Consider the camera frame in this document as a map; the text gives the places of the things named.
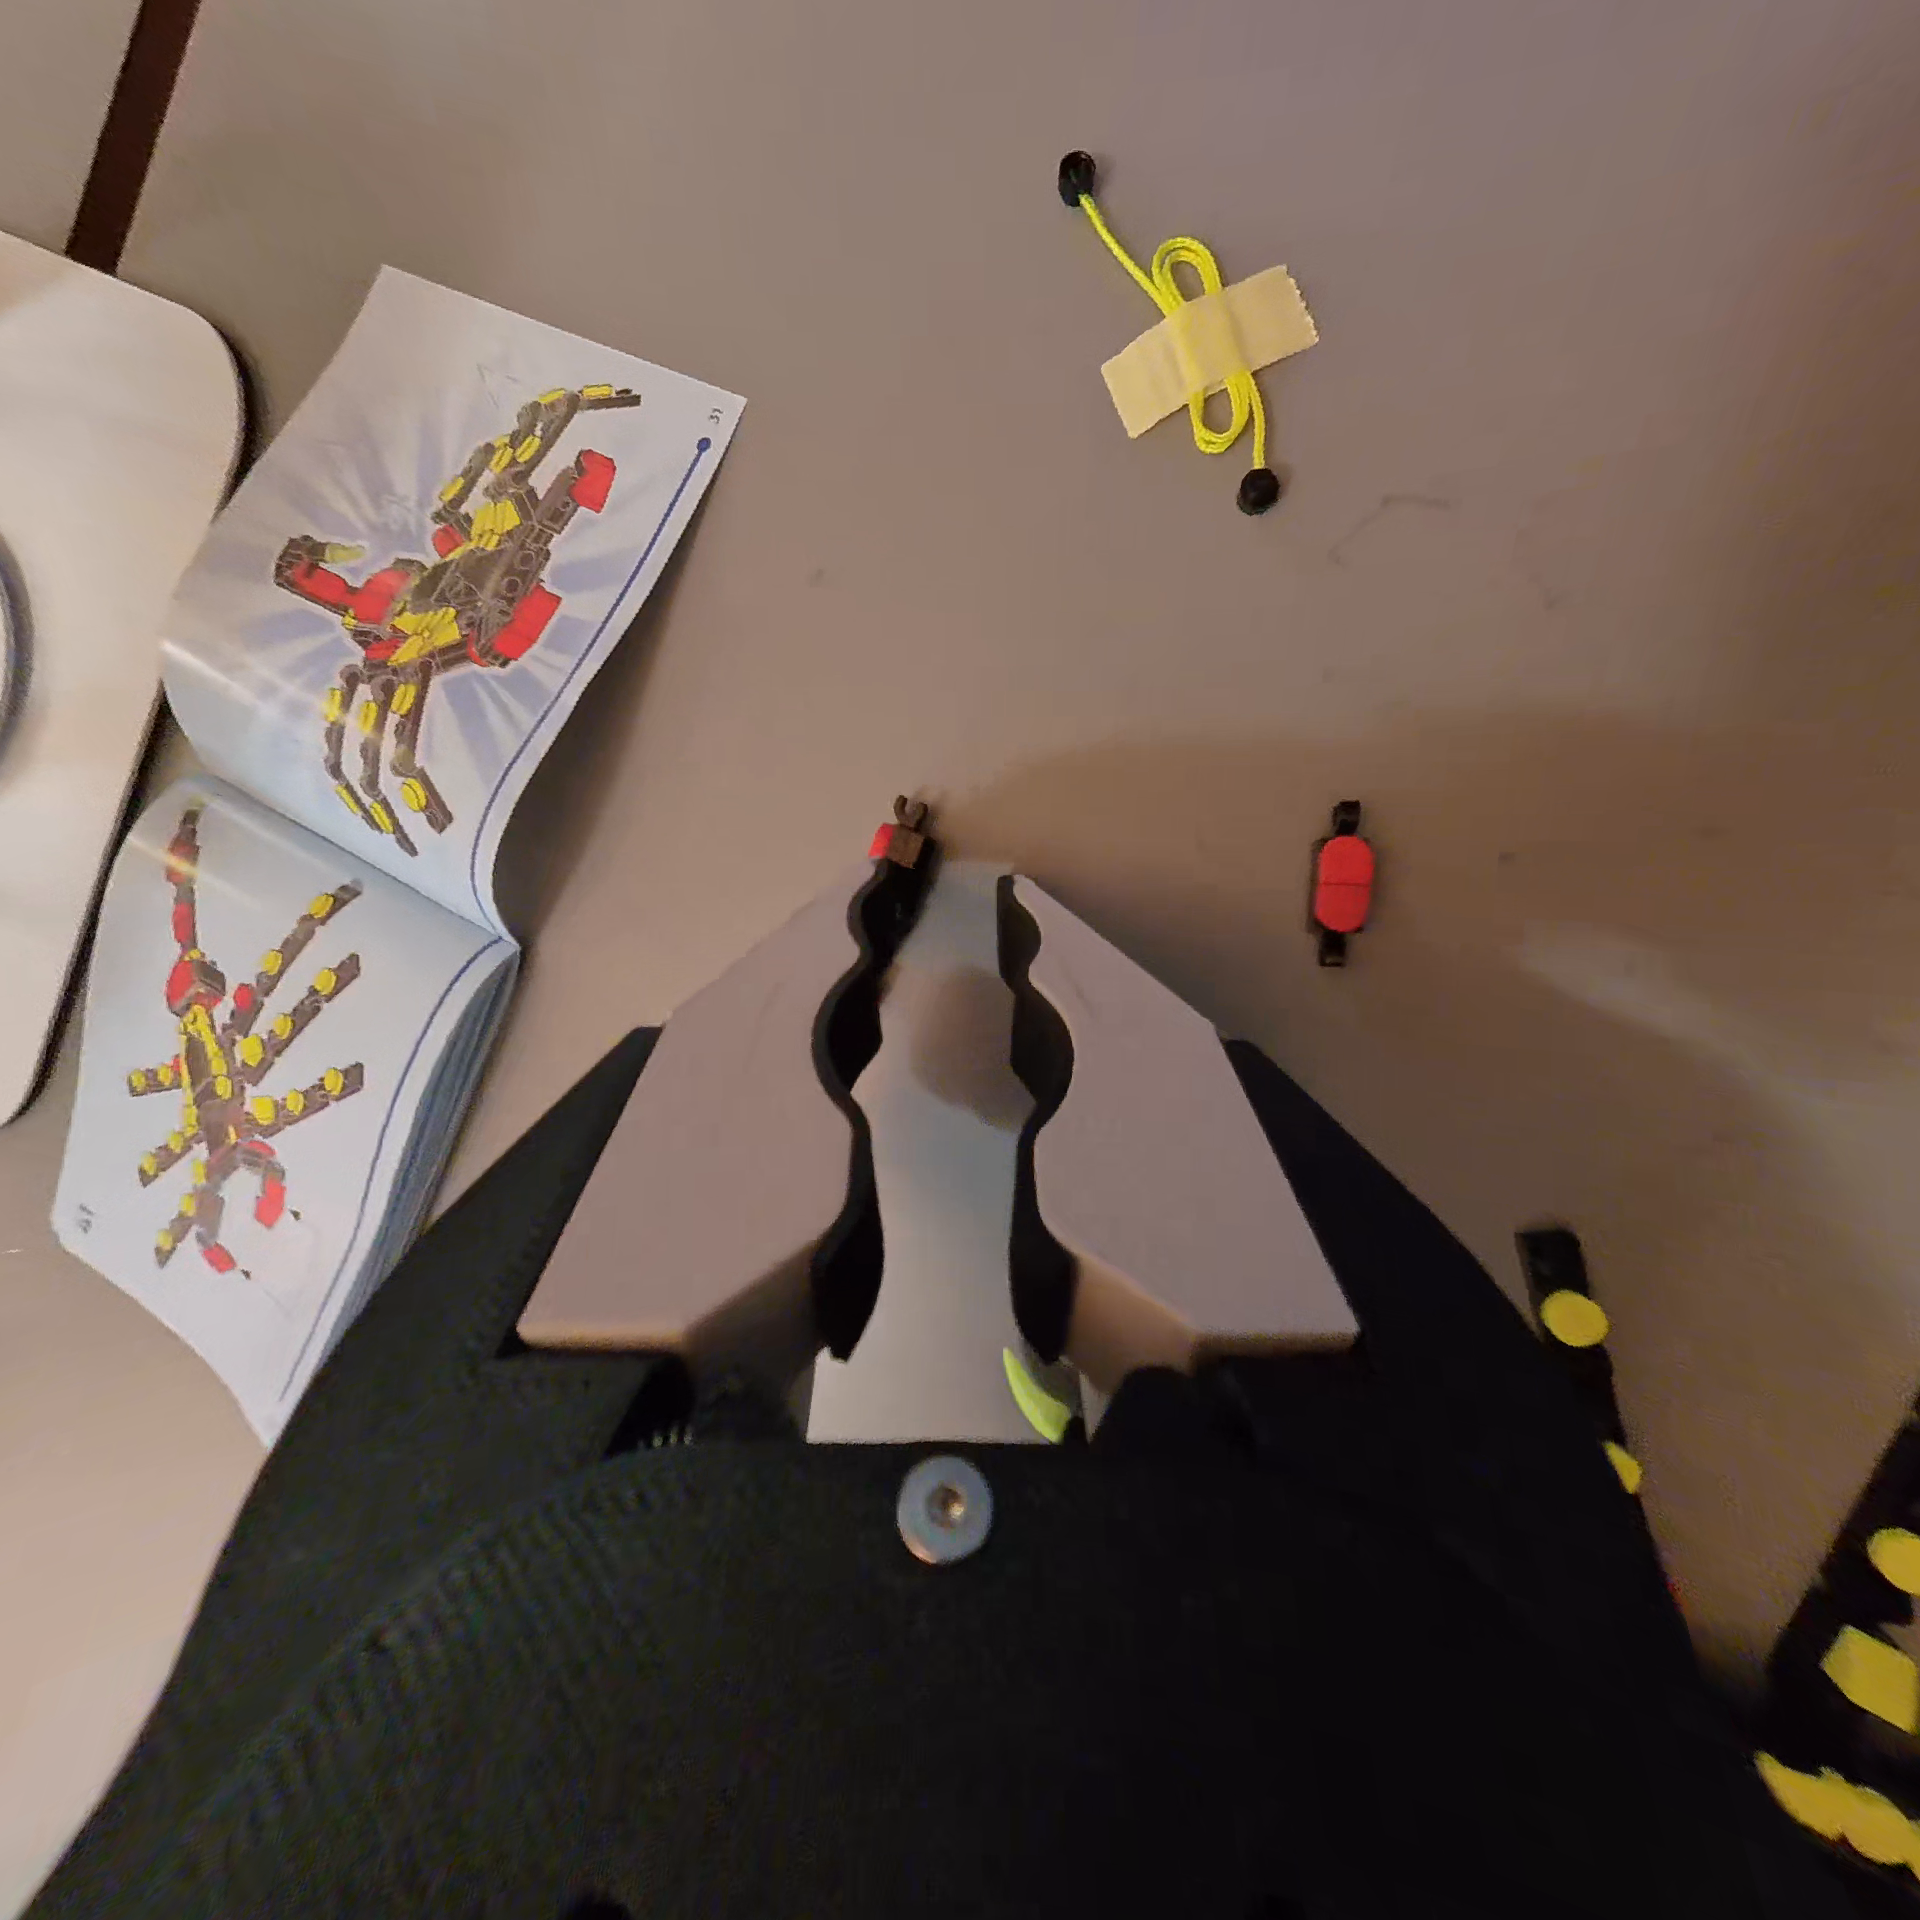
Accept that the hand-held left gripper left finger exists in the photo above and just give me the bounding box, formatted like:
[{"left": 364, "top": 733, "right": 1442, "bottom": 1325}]
[{"left": 514, "top": 853, "right": 934, "bottom": 1363}]

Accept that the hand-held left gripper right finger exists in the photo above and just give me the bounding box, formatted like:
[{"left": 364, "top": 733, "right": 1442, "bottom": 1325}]
[{"left": 996, "top": 873, "right": 1365, "bottom": 1400}]

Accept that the small black red lego assembly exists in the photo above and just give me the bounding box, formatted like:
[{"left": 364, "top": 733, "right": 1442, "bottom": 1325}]
[{"left": 1308, "top": 799, "right": 1378, "bottom": 969}]

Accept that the lego instruction booklet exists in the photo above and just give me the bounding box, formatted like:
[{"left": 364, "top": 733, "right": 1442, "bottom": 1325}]
[{"left": 48, "top": 264, "right": 749, "bottom": 1448}]

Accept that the black yellow lego scorpion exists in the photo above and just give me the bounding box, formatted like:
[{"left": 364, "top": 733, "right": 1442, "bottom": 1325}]
[{"left": 1514, "top": 1227, "right": 1920, "bottom": 1869}]

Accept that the white tablet stand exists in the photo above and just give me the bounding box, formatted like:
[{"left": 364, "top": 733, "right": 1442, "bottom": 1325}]
[{"left": 0, "top": 227, "right": 251, "bottom": 1131}]

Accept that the yellow string with tape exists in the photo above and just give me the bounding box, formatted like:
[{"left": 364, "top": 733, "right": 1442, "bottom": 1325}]
[{"left": 1055, "top": 150, "right": 1321, "bottom": 515}]

